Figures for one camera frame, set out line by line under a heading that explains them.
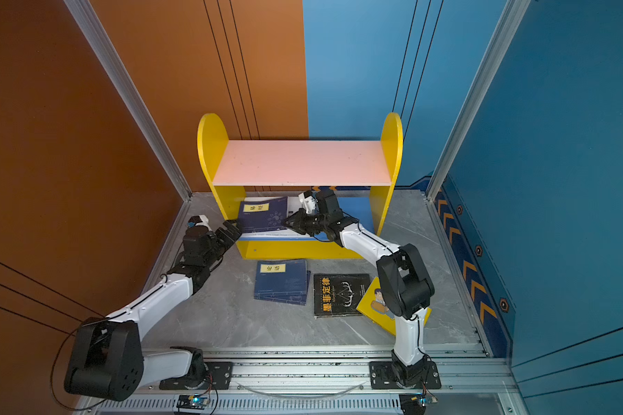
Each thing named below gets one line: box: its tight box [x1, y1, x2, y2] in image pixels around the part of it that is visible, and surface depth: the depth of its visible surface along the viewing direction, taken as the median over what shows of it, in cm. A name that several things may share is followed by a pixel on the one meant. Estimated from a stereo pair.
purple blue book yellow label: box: [238, 196, 289, 233], surface depth 90 cm
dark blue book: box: [253, 259, 311, 307], surface depth 93 cm
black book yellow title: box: [313, 273, 372, 318], surface depth 90 cm
